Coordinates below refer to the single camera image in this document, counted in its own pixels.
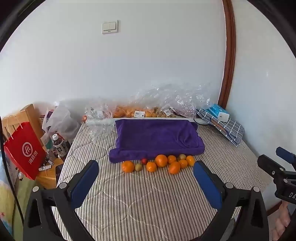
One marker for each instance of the person's right hand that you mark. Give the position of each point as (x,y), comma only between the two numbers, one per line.
(283,224)

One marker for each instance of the wooden bedside table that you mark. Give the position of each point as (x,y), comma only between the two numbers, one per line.
(47,179)

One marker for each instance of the small white box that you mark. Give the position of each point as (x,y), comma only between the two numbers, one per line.
(223,116)

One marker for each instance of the striped bed quilt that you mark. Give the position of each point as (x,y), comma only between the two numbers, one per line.
(129,199)

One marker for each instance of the sleeve of clear plastic cups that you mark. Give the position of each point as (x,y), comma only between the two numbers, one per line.
(100,122)

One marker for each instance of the dark smartphone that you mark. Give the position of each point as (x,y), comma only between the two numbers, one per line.
(59,171)

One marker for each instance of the blue plaid cloth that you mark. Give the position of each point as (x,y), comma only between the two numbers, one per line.
(231,129)

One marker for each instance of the small crumpled clear plastic bag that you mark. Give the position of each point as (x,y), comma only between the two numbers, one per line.
(99,111)

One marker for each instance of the white plastic bag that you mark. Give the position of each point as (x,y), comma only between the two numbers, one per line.
(62,120)

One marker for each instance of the oval orange mandarin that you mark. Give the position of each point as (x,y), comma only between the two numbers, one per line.
(190,160)

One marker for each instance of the clear bag of oranges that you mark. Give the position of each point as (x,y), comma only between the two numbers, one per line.
(128,111)

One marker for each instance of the green patterned blanket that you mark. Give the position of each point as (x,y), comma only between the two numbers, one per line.
(16,208)

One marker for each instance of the brown wooden door frame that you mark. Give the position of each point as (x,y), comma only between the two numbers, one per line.
(229,58)

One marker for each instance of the purple towel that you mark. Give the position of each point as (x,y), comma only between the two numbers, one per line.
(150,136)

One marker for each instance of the blue tissue packet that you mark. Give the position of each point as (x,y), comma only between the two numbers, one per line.
(215,109)

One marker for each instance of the small orange mandarin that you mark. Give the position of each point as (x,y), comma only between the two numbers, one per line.
(183,164)

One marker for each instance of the small green fruit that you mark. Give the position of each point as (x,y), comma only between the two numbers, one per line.
(182,157)
(138,166)

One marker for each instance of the clear bag of brown nuts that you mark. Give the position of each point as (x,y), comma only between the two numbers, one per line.
(165,113)

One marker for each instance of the large orange mandarin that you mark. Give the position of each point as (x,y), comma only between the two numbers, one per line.
(161,160)

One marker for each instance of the large crumpled clear plastic bag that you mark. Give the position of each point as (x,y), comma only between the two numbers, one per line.
(173,95)

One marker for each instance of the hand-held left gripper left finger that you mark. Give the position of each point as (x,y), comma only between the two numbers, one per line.
(84,183)

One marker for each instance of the red paper bag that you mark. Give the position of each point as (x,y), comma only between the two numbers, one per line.
(24,150)

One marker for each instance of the small red fruit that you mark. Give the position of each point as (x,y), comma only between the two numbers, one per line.
(144,161)

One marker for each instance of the white wall switch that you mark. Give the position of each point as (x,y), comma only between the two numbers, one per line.
(109,26)

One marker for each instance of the water bottle with black label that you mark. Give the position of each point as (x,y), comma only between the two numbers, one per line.
(59,146)

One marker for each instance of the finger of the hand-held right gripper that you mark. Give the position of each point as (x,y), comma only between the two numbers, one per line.
(269,163)
(283,153)

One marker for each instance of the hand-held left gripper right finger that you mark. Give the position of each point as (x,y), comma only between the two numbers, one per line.
(207,185)

